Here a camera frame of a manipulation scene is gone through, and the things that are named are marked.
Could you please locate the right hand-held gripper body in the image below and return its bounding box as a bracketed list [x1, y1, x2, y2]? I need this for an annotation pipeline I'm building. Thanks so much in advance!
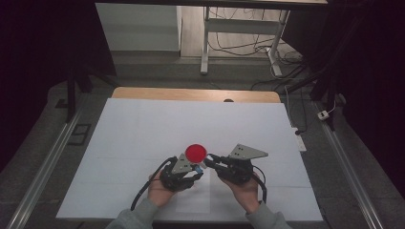
[215, 143, 269, 186]

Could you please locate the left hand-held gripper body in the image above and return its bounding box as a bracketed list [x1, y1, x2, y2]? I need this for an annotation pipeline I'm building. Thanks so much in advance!
[159, 153, 196, 193]

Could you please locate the person's left hand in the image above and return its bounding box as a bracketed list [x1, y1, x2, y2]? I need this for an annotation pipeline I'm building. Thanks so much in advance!
[147, 171, 180, 209]

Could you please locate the person's right hand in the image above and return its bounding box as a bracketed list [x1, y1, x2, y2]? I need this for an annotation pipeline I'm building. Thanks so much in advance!
[219, 172, 261, 215]

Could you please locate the white paper sheet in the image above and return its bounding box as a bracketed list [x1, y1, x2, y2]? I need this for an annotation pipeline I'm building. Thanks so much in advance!
[175, 167, 211, 215]

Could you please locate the large white table cover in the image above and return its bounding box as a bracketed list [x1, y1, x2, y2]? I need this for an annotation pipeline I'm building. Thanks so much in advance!
[55, 97, 324, 222]

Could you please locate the white power strip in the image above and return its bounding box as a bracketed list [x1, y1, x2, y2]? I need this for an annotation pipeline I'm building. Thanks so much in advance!
[291, 126, 308, 153]

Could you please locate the black stand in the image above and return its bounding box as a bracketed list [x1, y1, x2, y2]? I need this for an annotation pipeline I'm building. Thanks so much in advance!
[64, 58, 119, 124]
[286, 55, 347, 132]

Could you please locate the white cabinet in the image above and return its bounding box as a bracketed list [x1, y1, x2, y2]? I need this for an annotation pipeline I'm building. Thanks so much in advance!
[95, 3, 182, 52]

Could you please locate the right hand-held gripper black cable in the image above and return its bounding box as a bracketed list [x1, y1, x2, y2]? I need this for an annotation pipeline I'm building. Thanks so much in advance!
[252, 164, 268, 205]

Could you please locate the hand-held gripper black cable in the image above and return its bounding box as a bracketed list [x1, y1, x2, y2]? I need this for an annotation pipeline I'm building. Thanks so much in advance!
[252, 164, 268, 205]
[130, 155, 180, 212]

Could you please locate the left hand-held gripper black cable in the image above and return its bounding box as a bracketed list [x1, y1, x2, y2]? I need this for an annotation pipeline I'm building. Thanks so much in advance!
[130, 155, 180, 212]

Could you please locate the metal floor rail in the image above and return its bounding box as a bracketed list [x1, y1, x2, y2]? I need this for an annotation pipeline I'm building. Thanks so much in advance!
[313, 100, 386, 229]
[6, 103, 86, 229]

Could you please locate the tangle of floor cables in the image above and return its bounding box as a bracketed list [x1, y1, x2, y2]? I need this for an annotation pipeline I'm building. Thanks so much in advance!
[208, 7, 304, 66]

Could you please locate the white desk frame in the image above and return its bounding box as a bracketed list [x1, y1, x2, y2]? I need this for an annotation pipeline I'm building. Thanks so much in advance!
[200, 5, 291, 77]

